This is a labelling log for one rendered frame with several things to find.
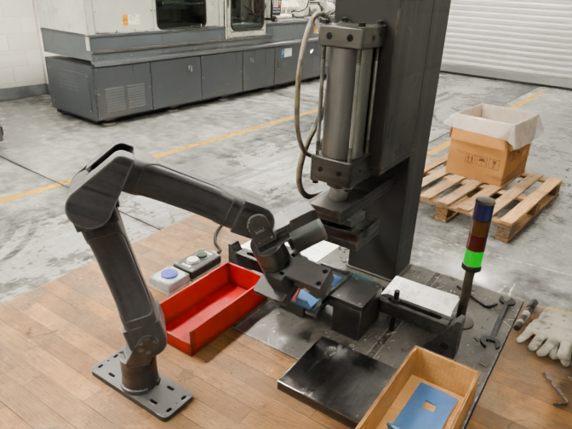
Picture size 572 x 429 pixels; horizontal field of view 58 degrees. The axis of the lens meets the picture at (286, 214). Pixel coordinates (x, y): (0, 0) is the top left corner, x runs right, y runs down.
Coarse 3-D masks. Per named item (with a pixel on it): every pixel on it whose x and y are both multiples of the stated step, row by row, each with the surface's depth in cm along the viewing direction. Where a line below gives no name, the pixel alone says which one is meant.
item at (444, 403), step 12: (420, 384) 95; (420, 396) 92; (432, 396) 92; (444, 396) 92; (408, 408) 89; (420, 408) 89; (444, 408) 89; (396, 420) 86; (408, 420) 87; (420, 420) 87; (432, 420) 87; (444, 420) 87
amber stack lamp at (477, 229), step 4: (472, 220) 103; (476, 220) 102; (472, 224) 103; (476, 224) 103; (480, 224) 102; (484, 224) 102; (488, 224) 102; (472, 228) 103; (476, 228) 103; (480, 228) 102; (484, 228) 102; (488, 228) 103; (472, 232) 104; (476, 232) 103; (480, 232) 103; (484, 232) 103; (488, 232) 103; (476, 236) 103; (480, 236) 103; (484, 236) 103
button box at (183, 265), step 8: (216, 232) 147; (216, 240) 143; (208, 256) 130; (216, 256) 130; (176, 264) 126; (184, 264) 126; (192, 264) 126; (200, 264) 127; (208, 264) 128; (216, 264) 130; (192, 272) 124; (200, 272) 126; (208, 272) 129; (192, 280) 125
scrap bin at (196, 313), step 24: (192, 288) 113; (216, 288) 121; (240, 288) 122; (168, 312) 109; (192, 312) 113; (216, 312) 104; (240, 312) 111; (168, 336) 103; (192, 336) 99; (216, 336) 106
